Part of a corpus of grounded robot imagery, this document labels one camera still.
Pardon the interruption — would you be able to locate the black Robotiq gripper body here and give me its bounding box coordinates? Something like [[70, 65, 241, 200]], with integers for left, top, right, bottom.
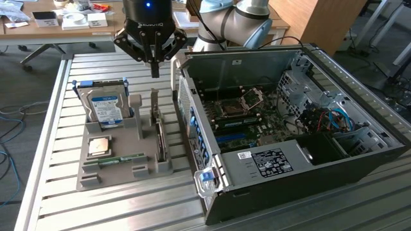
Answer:
[[122, 0, 176, 64]]

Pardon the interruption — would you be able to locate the graphics card with metal bracket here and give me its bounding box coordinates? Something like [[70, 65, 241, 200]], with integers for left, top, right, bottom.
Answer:
[[149, 88, 168, 167]]

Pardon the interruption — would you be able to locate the white paper stack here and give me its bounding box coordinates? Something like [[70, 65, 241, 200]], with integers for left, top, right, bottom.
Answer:
[[174, 11, 200, 29]]

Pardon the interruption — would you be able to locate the small white box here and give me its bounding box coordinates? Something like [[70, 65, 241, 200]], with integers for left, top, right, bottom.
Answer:
[[86, 13, 107, 28]]

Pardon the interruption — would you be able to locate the brown cardboard box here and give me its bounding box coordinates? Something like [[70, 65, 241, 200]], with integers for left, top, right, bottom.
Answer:
[[185, 0, 202, 17]]

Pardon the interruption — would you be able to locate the white tape roll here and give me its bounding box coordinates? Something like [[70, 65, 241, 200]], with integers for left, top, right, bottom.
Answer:
[[62, 13, 87, 25]]

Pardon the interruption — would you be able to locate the flat white box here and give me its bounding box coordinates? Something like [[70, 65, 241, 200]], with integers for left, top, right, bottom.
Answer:
[[61, 22, 89, 31]]

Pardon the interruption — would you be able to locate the orange plastic object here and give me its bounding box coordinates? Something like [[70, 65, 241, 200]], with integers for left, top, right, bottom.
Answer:
[[91, 3, 111, 13]]

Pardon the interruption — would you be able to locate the dark small parts bag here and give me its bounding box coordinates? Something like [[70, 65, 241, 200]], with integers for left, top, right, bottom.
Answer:
[[74, 0, 91, 12]]

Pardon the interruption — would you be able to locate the white box black lid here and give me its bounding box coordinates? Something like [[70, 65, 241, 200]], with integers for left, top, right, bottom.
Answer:
[[31, 11, 59, 27]]

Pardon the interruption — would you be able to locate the metal socket cover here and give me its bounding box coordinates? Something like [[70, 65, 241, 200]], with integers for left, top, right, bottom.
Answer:
[[240, 87, 265, 111]]

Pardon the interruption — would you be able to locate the CPU socket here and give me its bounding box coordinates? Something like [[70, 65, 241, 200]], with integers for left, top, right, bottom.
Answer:
[[220, 101, 249, 117]]

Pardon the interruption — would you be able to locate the white card red print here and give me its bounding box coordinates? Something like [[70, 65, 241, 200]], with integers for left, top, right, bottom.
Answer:
[[3, 21, 29, 29]]

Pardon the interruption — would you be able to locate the clear plastic bag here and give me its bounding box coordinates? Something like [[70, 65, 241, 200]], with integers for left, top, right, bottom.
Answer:
[[0, 0, 31, 22]]

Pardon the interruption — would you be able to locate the grey parts rack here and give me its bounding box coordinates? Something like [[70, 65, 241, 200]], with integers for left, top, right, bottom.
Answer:
[[75, 94, 176, 192]]

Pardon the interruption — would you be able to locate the blue expansion slot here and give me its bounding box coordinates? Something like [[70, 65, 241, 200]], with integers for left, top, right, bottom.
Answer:
[[214, 133, 248, 142]]

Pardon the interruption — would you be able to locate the CPU chip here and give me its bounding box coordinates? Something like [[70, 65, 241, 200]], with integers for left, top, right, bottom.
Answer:
[[87, 138, 109, 156]]

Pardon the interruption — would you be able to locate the wooden cabinet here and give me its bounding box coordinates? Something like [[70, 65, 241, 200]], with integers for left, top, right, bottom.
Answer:
[[268, 0, 368, 56]]

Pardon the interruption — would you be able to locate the green Dell motherboard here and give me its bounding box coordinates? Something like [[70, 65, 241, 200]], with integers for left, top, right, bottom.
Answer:
[[201, 96, 298, 150]]

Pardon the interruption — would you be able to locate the chipset heatsink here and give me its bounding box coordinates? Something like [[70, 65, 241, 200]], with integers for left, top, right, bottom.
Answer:
[[258, 136, 278, 146]]

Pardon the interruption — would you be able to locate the metal drive cage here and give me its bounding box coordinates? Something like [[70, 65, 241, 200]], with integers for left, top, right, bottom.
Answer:
[[276, 70, 362, 128]]

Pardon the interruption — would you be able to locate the blue case latch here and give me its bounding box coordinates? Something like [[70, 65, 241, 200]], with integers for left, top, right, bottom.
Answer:
[[198, 168, 216, 183]]

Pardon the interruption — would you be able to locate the grey power supply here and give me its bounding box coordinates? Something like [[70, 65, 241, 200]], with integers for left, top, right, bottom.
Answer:
[[220, 139, 313, 187]]

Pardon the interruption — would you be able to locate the black plastic shroud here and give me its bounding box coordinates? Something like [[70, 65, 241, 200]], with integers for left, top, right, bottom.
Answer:
[[293, 133, 350, 166]]

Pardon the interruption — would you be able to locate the metal disk bay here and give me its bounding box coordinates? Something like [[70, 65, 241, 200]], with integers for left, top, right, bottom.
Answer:
[[332, 126, 389, 157]]

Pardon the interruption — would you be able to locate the open black PC case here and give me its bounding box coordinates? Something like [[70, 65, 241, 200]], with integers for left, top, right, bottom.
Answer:
[[169, 43, 411, 226]]

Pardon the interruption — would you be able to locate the wooden desk white frame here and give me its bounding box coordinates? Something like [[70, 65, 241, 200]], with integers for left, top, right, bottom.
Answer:
[[0, 0, 117, 72], [111, 0, 289, 52]]

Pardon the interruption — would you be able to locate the black camera cable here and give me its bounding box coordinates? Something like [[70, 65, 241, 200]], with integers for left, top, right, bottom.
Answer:
[[188, 0, 226, 51]]

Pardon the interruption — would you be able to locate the hard disk with blue bracket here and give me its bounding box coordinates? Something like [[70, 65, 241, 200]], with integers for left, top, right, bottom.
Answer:
[[71, 77, 134, 130]]

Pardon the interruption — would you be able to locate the thin black cable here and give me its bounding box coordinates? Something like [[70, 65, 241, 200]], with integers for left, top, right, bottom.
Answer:
[[262, 35, 305, 52]]

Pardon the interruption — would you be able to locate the grey cable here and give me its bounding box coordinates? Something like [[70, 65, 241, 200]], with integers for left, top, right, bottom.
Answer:
[[0, 100, 50, 116]]

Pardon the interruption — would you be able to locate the red wire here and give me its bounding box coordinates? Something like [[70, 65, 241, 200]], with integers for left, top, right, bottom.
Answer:
[[316, 110, 330, 132]]

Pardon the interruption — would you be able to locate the blue wire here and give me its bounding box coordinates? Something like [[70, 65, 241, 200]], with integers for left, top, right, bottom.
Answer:
[[326, 109, 353, 132]]

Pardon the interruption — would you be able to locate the blue network cable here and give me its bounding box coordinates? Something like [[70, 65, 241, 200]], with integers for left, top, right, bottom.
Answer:
[[0, 115, 25, 208]]

